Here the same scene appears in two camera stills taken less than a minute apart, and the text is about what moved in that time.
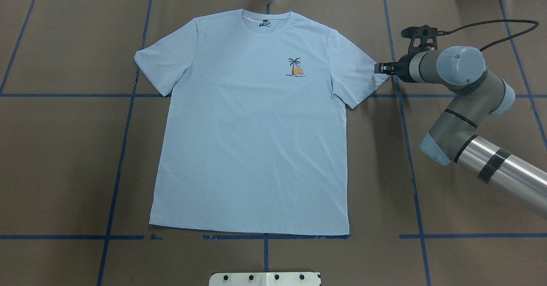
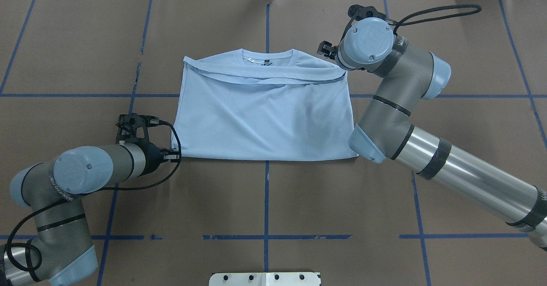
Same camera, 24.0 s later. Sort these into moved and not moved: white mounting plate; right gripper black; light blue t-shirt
Moved: light blue t-shirt; right gripper black
Not moved: white mounting plate
